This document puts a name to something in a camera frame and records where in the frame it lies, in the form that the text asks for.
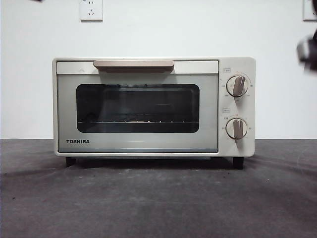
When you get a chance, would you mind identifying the glass oven door with handle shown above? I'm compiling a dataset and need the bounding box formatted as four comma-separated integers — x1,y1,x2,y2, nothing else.
56,59,219,154

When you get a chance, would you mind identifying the round cream oven knob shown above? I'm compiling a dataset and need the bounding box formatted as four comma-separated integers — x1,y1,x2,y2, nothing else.
226,75,250,98
226,118,248,140

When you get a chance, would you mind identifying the cream Toshiba toaster oven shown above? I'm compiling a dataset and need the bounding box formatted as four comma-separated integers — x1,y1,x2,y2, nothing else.
52,57,256,170

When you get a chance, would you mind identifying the metal wire oven rack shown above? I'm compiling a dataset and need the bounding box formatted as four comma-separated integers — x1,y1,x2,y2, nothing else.
77,119,199,124

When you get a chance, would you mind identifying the white wall socket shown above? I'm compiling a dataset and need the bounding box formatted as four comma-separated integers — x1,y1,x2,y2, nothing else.
303,0,317,22
80,0,104,22

